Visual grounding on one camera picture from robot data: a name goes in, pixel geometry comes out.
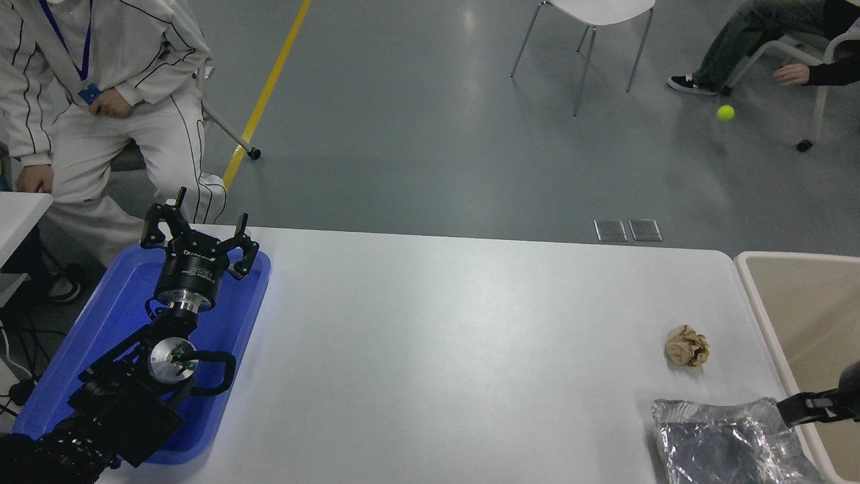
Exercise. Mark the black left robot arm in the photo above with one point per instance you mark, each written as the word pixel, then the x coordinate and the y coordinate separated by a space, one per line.
pixel 121 403

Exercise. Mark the person's right hand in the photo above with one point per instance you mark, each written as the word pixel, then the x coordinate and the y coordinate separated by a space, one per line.
pixel 32 179

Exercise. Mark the metal floor socket cover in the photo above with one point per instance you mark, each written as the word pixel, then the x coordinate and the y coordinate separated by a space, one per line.
pixel 646 230
pixel 611 230

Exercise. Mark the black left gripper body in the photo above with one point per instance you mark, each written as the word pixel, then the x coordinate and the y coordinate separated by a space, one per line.
pixel 191 269

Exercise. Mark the white chair with metal legs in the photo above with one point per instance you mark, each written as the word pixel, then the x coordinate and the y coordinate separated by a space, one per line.
pixel 605 8

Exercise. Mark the white chair with casters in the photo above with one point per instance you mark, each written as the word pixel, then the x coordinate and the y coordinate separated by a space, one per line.
pixel 228 131
pixel 823 101

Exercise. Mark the crumpled tan paper ball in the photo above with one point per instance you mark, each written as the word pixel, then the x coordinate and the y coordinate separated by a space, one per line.
pixel 686 346

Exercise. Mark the small white side table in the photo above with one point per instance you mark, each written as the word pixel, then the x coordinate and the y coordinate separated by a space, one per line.
pixel 17 215

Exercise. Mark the blue plastic tray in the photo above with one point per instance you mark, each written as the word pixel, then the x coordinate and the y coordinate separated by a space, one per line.
pixel 101 323

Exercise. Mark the person's hand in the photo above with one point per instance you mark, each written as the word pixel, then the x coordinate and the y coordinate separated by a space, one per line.
pixel 791 74

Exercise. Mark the yellow-green tennis ball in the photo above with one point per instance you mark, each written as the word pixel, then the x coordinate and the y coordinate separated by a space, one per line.
pixel 725 113

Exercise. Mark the person's left hand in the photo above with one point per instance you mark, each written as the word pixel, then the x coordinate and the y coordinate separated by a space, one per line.
pixel 111 103

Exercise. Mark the person's left forearm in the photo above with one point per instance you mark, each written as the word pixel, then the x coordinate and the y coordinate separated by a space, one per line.
pixel 171 75

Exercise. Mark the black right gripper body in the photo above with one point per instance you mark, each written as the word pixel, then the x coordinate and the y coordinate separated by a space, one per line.
pixel 852 396

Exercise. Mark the person's right forearm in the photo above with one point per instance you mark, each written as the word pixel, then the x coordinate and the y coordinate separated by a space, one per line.
pixel 25 131

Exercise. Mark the person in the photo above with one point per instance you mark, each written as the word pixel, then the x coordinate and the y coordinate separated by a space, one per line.
pixel 101 154
pixel 739 37

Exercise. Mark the large pale bin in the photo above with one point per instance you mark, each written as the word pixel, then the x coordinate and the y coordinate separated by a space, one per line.
pixel 806 316

